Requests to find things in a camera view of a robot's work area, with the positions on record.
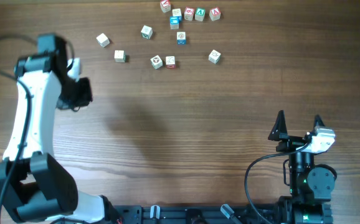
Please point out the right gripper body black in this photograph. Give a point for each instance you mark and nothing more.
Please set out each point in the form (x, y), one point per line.
(294, 139)

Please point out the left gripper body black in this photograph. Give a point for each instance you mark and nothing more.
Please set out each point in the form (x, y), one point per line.
(82, 92)

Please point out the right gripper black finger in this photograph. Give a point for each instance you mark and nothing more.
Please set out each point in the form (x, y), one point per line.
(279, 130)
(318, 121)

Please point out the plain wooden block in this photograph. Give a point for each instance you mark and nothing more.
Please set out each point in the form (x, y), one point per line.
(103, 40)
(120, 56)

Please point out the wooden block circle picture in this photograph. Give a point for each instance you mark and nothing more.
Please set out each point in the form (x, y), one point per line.
(156, 62)

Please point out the wooden block red side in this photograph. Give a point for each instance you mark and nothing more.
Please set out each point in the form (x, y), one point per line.
(170, 62)

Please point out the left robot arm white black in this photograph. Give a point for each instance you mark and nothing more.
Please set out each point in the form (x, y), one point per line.
(34, 187)

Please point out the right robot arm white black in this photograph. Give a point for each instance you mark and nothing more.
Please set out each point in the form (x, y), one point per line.
(310, 184)

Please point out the wooden block star picture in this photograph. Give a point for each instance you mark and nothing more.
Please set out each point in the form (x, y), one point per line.
(214, 56)

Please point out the wooden block green side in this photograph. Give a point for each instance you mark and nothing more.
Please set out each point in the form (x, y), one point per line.
(146, 32)

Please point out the wooden block blue side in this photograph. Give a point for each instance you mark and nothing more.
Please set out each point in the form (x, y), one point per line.
(181, 38)

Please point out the blue top wooden block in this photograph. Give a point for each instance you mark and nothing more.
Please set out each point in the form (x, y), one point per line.
(174, 22)

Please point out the red letter block top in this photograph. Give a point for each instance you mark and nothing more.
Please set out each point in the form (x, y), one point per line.
(165, 5)

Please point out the red letter A block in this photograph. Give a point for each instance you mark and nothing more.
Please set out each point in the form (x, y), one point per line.
(214, 14)

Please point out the plain top block on blue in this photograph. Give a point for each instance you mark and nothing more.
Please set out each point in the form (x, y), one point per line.
(177, 13)

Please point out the green letter A block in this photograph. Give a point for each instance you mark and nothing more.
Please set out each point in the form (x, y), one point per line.
(200, 14)

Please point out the red number nine block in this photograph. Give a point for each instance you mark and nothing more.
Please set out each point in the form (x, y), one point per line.
(189, 13)

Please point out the black mounting rail base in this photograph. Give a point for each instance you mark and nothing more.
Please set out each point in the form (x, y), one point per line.
(205, 214)

